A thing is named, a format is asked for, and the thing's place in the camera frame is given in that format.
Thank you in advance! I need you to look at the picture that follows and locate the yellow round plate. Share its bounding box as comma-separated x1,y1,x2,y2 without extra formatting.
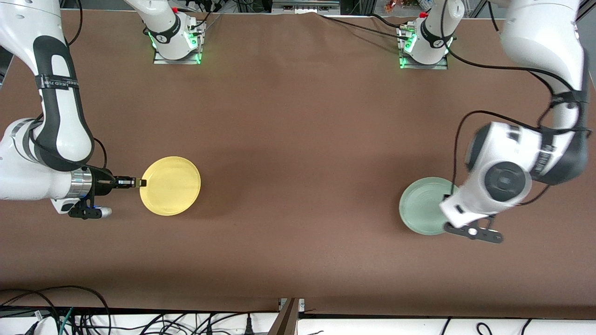
140,156,202,216

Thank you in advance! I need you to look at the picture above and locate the light green round plate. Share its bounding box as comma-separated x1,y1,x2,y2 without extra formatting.
399,177,459,235

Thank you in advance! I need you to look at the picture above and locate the aluminium profile strut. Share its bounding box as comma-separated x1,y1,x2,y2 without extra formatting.
268,298,305,335

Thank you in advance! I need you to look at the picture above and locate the grey metal box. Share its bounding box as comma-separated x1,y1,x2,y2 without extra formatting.
272,0,340,13

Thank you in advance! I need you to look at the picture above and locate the long black looping cable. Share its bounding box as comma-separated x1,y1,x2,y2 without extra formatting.
0,285,111,335

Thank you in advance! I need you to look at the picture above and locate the green cable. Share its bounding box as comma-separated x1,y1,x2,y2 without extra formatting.
58,307,75,335

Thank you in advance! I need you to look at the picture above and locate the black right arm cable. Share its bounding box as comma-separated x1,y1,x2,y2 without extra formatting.
28,0,108,170

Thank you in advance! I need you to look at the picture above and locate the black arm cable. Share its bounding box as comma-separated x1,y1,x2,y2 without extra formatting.
28,0,108,170
440,0,591,208

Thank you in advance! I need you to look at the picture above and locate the black cable on tabletop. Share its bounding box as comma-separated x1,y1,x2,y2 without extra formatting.
319,13,410,39

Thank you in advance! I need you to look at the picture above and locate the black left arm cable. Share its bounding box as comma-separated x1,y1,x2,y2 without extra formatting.
440,0,591,208

